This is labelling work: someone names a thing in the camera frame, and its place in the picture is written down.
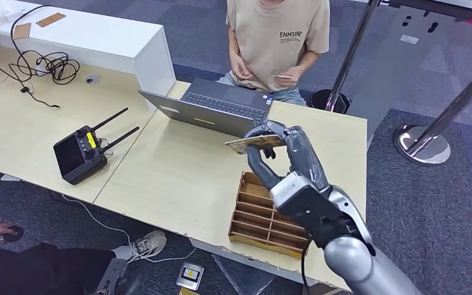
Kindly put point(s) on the person's left hand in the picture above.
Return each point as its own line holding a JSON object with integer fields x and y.
{"x": 289, "y": 80}

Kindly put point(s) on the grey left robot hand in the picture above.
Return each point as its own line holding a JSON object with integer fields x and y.
{"x": 112, "y": 281}

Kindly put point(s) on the person's right hand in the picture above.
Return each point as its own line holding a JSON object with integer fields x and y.
{"x": 241, "y": 68}

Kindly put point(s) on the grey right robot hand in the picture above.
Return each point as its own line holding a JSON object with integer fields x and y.
{"x": 305, "y": 154}

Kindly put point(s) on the small pale card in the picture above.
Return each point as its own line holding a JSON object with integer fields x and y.
{"x": 283, "y": 76}

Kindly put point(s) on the yellow patterned card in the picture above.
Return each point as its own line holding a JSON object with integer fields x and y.
{"x": 256, "y": 143}

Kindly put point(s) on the person's right forearm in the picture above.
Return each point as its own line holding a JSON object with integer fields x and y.
{"x": 235, "y": 44}

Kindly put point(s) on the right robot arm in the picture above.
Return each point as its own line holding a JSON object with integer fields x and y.
{"x": 354, "y": 264}

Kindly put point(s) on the person's left forearm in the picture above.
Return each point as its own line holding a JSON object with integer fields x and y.
{"x": 309, "y": 61}

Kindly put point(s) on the person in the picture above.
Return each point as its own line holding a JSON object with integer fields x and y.
{"x": 36, "y": 268}
{"x": 272, "y": 40}

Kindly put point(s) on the black round puck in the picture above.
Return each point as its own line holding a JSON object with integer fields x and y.
{"x": 16, "y": 235}

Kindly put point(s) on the grey laptop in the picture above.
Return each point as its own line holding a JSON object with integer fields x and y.
{"x": 203, "y": 114}

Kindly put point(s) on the yellow floor tape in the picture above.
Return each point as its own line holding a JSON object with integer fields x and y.
{"x": 188, "y": 292}

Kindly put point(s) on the metal floor socket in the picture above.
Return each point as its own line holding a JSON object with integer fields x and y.
{"x": 190, "y": 276}

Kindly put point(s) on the brown cardboard organizer tray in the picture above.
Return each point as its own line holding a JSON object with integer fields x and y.
{"x": 252, "y": 216}

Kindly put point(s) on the black remote controller with antennas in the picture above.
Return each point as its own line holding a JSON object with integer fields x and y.
{"x": 77, "y": 158}

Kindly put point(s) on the white desk underframe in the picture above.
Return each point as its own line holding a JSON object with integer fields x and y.
{"x": 260, "y": 266}

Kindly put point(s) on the grey metal sign panel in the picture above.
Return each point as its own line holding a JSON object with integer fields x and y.
{"x": 415, "y": 61}

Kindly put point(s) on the white counter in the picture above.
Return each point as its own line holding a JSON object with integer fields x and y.
{"x": 97, "y": 36}

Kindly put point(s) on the grey desk grommet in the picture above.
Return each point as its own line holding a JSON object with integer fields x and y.
{"x": 93, "y": 79}

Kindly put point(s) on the white plug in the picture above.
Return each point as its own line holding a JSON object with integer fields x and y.
{"x": 41, "y": 67}

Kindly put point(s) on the long brown cardboard piece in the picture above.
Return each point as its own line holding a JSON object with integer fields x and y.
{"x": 51, "y": 20}

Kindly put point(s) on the small brown cardboard piece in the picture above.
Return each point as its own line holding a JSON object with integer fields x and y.
{"x": 22, "y": 31}

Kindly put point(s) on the white power adapter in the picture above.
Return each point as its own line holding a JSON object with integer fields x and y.
{"x": 12, "y": 15}

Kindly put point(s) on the chrome post with black base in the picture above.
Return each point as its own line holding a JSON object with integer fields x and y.
{"x": 319, "y": 102}

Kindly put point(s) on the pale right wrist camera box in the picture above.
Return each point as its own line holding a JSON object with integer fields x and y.
{"x": 291, "y": 189}

